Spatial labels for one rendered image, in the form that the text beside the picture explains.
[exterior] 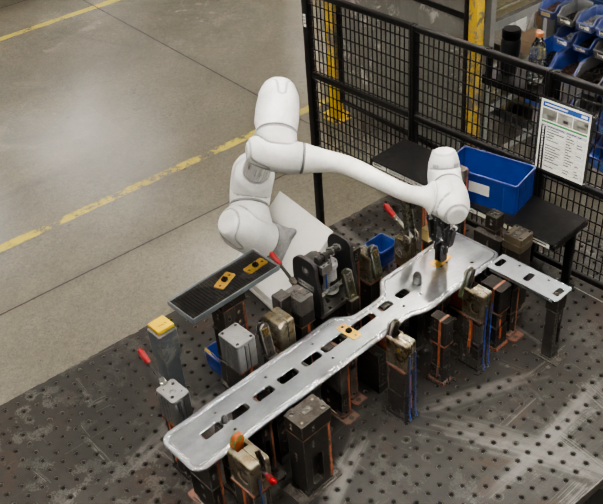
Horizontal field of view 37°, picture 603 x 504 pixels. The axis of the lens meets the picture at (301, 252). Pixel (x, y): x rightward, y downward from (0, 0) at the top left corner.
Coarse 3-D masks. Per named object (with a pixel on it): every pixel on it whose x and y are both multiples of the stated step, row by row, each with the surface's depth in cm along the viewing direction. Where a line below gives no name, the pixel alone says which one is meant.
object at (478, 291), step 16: (464, 288) 304; (480, 288) 303; (464, 304) 308; (480, 304) 302; (464, 320) 313; (480, 320) 306; (464, 336) 317; (480, 336) 313; (464, 352) 320; (480, 352) 316; (480, 368) 320
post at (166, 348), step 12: (156, 336) 281; (168, 336) 282; (156, 348) 285; (168, 348) 284; (180, 348) 289; (156, 360) 292; (168, 360) 287; (180, 360) 292; (168, 372) 290; (180, 372) 294
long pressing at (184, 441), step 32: (416, 256) 326; (480, 256) 324; (384, 288) 313; (416, 288) 312; (448, 288) 311; (352, 320) 301; (384, 320) 300; (288, 352) 291; (320, 352) 290; (352, 352) 289; (256, 384) 281; (288, 384) 280; (320, 384) 280; (192, 416) 272; (256, 416) 270; (192, 448) 262; (224, 448) 262
